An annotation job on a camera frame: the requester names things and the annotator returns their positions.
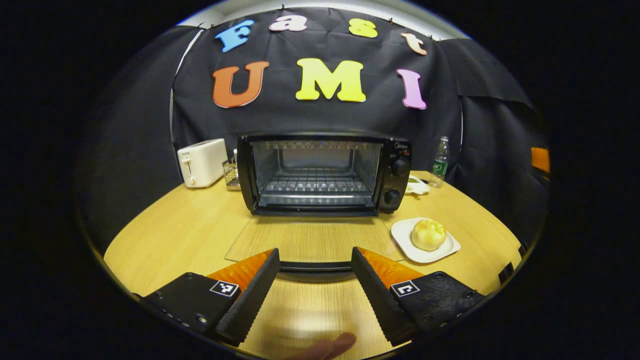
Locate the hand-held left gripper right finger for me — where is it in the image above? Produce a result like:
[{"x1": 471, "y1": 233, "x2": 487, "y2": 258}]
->
[{"x1": 351, "y1": 246, "x2": 487, "y2": 347}]

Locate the white square plate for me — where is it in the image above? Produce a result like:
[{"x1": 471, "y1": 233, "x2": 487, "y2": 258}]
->
[{"x1": 390, "y1": 217, "x2": 462, "y2": 265}]

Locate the black electric oven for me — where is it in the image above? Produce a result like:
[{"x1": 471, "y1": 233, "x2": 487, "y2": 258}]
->
[{"x1": 224, "y1": 131, "x2": 413, "y2": 274}]

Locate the yellow steamed bun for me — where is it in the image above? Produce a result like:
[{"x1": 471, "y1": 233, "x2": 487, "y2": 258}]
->
[{"x1": 410, "y1": 218, "x2": 447, "y2": 252}]

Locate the black backdrop cloth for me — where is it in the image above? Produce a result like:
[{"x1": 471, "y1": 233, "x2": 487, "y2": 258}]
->
[{"x1": 75, "y1": 6, "x2": 551, "y2": 251}]

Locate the clear water bottle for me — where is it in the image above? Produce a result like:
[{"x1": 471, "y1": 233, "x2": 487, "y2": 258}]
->
[{"x1": 428, "y1": 135, "x2": 450, "y2": 189}]

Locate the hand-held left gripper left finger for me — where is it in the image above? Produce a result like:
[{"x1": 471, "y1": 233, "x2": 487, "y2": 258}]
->
[{"x1": 140, "y1": 248, "x2": 281, "y2": 347}]

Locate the small wire basket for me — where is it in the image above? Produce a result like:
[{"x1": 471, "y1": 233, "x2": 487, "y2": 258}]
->
[{"x1": 222, "y1": 148, "x2": 241, "y2": 192}]

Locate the white toaster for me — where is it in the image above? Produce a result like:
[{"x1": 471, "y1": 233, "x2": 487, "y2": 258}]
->
[{"x1": 177, "y1": 138, "x2": 229, "y2": 189}]

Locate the white divided snack plate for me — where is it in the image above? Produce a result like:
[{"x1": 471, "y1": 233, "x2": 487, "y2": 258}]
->
[{"x1": 405, "y1": 174, "x2": 431, "y2": 196}]

